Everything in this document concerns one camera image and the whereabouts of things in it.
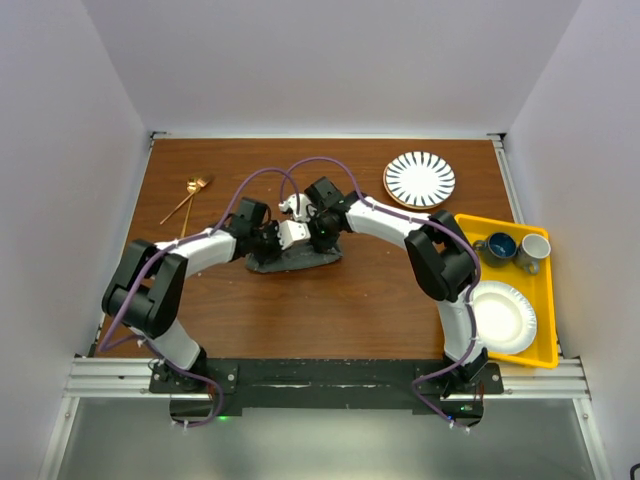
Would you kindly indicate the gold spoon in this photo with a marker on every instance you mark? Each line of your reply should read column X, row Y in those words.
column 182, row 202

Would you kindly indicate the grey cloth napkin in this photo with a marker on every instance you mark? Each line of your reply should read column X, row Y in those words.
column 298, row 257

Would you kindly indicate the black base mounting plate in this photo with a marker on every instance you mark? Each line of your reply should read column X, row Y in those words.
column 241, row 384

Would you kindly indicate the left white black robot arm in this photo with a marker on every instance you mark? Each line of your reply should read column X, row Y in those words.
column 145, row 292

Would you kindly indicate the yellow plastic tray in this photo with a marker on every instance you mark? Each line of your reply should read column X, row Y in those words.
column 538, row 289

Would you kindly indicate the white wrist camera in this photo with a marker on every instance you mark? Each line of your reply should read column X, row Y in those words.
column 291, row 233
column 297, row 206

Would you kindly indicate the white paper plate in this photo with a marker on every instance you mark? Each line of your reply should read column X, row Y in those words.
column 506, row 320

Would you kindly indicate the gold fork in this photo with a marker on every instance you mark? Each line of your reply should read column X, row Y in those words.
column 205, row 181

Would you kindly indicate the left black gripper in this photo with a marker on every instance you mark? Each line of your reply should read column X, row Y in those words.
column 273, row 229

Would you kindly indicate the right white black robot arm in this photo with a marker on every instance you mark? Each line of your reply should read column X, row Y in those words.
column 430, row 240

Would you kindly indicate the white grey mug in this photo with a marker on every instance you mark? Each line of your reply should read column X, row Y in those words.
column 532, row 250

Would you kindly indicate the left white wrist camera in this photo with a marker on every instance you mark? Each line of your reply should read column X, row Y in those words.
column 291, row 233

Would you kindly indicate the dark blue mug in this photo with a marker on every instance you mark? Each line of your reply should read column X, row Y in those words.
column 497, row 250

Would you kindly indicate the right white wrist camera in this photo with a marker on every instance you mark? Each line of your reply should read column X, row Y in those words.
column 297, row 206

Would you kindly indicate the striped blue white plate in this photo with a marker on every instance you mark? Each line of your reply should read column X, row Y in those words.
column 419, row 180

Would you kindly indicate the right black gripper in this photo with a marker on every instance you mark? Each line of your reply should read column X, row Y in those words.
column 321, row 245

